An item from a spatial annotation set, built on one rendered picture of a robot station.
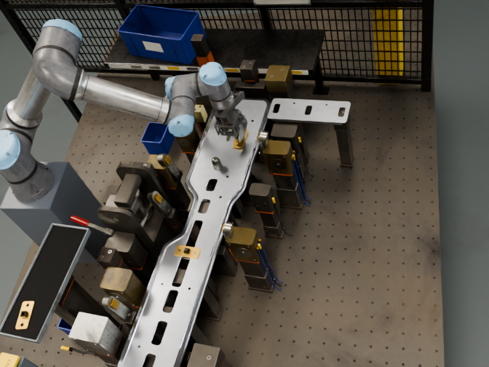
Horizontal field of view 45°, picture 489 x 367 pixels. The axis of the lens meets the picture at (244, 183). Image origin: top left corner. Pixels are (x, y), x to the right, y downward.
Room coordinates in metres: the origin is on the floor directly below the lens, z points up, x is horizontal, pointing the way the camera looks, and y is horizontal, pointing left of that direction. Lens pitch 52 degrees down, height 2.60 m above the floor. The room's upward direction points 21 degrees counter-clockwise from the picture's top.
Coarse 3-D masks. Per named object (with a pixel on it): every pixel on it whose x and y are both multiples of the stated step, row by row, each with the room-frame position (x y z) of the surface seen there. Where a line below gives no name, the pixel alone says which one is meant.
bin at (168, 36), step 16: (128, 16) 2.13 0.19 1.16; (144, 16) 2.17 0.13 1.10; (160, 16) 2.11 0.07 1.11; (176, 16) 2.05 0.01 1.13; (192, 16) 2.00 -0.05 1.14; (128, 32) 2.02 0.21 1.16; (144, 32) 2.16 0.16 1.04; (160, 32) 2.12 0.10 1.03; (176, 32) 2.08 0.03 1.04; (192, 32) 1.92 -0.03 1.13; (128, 48) 2.05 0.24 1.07; (144, 48) 2.00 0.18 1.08; (160, 48) 1.94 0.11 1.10; (176, 48) 1.88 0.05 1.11; (192, 48) 1.90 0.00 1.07
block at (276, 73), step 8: (272, 72) 1.62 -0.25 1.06; (280, 72) 1.60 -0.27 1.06; (288, 72) 1.59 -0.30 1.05; (272, 80) 1.58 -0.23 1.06; (280, 80) 1.56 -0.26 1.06; (288, 80) 1.58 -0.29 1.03; (272, 88) 1.58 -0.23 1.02; (280, 88) 1.56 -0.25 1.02; (288, 88) 1.56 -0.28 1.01; (272, 96) 1.59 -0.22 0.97; (280, 96) 1.57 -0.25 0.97; (288, 96) 1.56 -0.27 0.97
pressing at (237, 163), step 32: (256, 128) 1.44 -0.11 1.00; (192, 160) 1.41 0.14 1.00; (224, 160) 1.36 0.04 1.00; (192, 192) 1.27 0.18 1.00; (224, 192) 1.22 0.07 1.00; (192, 224) 1.15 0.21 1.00; (160, 256) 1.07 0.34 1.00; (160, 288) 0.96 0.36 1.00; (192, 288) 0.92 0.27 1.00; (160, 320) 0.86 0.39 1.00; (192, 320) 0.82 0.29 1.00; (128, 352) 0.80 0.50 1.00; (160, 352) 0.76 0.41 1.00
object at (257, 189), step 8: (256, 184) 1.21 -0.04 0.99; (264, 184) 1.20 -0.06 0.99; (256, 192) 1.18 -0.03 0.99; (264, 192) 1.17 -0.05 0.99; (272, 192) 1.18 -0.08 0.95; (256, 200) 1.18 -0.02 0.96; (264, 200) 1.16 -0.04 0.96; (272, 200) 1.16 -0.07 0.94; (256, 208) 1.18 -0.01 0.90; (264, 208) 1.17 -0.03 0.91; (272, 208) 1.16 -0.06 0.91; (264, 216) 1.18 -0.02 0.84; (272, 216) 1.16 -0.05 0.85; (264, 224) 1.18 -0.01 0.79; (272, 224) 1.17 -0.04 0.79; (280, 224) 1.18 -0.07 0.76; (272, 232) 1.17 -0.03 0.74; (280, 232) 1.16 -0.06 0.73
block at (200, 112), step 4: (196, 108) 1.58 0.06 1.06; (200, 108) 1.57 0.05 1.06; (204, 108) 1.58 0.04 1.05; (196, 112) 1.56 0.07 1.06; (200, 112) 1.56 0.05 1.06; (204, 112) 1.58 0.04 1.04; (196, 116) 1.57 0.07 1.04; (200, 116) 1.56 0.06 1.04; (204, 116) 1.57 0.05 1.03; (196, 120) 1.57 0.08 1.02; (200, 120) 1.56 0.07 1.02; (204, 120) 1.56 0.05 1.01; (200, 124) 1.57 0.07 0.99; (204, 124) 1.56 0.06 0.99
